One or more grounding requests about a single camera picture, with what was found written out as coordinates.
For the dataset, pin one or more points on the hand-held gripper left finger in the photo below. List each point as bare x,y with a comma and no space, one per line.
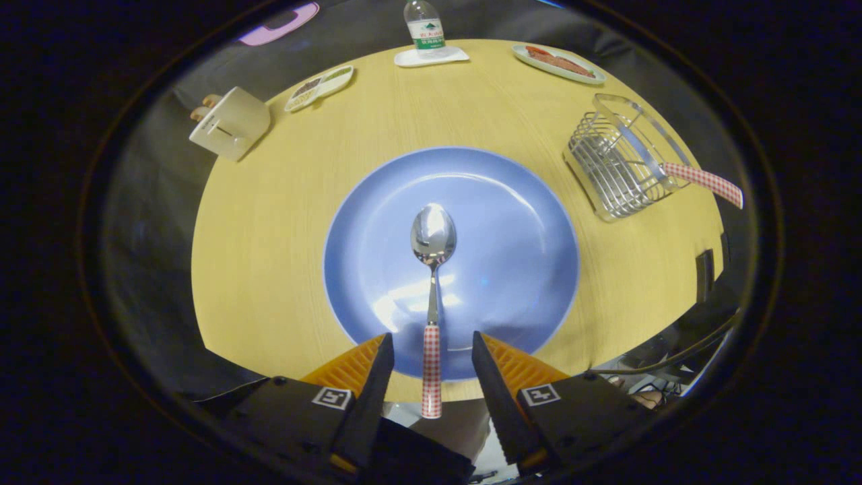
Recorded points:
367,397

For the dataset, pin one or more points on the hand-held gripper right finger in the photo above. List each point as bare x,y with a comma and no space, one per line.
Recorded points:
498,397

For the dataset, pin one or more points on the blue round plate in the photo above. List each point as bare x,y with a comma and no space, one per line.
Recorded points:
505,256

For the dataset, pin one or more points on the black table clamp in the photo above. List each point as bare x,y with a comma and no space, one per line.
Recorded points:
725,249
704,276

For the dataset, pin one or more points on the cream toaster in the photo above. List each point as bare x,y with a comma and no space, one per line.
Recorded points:
236,124

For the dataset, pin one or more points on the white divided snack dish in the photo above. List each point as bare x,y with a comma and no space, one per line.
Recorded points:
320,87

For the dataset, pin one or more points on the brown toast slice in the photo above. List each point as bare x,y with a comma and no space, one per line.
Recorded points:
212,101
200,113

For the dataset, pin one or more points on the pale green plate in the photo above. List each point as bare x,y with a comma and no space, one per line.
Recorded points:
532,59

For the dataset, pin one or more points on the red sliced meat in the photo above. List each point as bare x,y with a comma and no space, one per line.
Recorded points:
562,62

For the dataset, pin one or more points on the white square coaster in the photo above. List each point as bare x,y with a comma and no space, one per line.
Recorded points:
454,55

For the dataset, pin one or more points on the clear plastic water bottle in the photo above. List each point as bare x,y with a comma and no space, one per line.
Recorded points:
424,30

